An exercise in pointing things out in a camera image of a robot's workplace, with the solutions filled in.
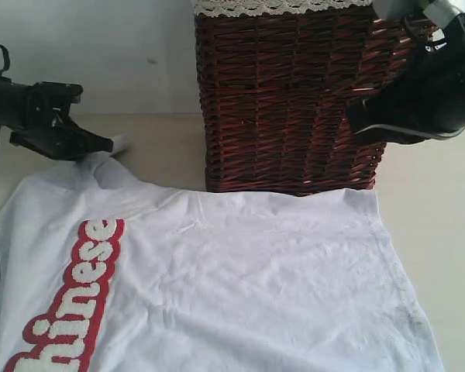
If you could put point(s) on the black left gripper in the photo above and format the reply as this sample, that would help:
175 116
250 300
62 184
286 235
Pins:
50 131

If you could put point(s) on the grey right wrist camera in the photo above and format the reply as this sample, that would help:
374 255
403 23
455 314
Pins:
440 12

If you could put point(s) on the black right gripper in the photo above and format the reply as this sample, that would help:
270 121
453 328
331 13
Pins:
426 102

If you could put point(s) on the brown wicker basket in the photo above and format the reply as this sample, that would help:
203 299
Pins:
274 90

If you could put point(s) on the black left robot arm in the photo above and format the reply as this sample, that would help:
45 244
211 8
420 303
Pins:
12 97

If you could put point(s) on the white t-shirt with red lettering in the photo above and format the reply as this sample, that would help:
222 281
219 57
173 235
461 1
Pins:
100 271

